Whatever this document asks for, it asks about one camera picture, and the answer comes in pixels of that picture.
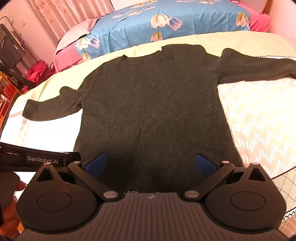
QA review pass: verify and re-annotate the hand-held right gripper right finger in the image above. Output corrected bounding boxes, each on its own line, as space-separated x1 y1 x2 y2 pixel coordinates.
181 153 269 201

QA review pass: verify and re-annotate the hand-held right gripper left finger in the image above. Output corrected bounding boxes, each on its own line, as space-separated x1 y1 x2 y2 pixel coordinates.
35 153 123 202

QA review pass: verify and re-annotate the dark green knit sweater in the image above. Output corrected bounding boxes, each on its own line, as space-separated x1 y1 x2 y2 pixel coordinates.
22 44 296 194

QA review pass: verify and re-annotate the red clothes pile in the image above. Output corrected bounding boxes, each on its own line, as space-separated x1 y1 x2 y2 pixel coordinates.
26 60 51 82

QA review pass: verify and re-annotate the metal clothes rack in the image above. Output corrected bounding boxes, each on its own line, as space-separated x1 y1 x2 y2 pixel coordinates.
0 17 38 71

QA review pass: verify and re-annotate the person's left hand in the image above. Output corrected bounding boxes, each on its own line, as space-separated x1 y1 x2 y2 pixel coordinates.
0 173 27 237

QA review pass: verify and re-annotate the orange storage shelf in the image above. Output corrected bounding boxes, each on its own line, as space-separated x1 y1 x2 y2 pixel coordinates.
0 71 22 123

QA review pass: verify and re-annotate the yellow patterned bed sheet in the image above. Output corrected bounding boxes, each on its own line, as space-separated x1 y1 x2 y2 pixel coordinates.
0 30 296 241

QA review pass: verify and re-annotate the pale pink quilted pillow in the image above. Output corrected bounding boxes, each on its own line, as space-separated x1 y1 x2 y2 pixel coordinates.
56 18 100 51

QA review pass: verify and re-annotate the blue floral pillow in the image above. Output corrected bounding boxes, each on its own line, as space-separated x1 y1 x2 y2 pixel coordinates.
75 0 251 62

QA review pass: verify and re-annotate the pink lace curtain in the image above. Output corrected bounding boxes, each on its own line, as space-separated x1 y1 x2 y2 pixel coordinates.
28 0 115 43

